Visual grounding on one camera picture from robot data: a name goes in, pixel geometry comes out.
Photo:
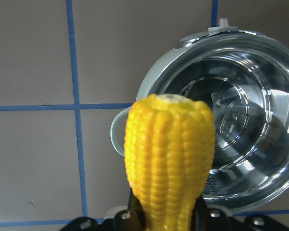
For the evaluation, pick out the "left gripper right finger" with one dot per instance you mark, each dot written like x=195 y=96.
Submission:
x=215 y=219

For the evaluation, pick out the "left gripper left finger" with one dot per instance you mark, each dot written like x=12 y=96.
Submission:
x=130 y=219

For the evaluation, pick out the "yellow plastic corn cob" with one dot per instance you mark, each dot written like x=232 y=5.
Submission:
x=169 y=149

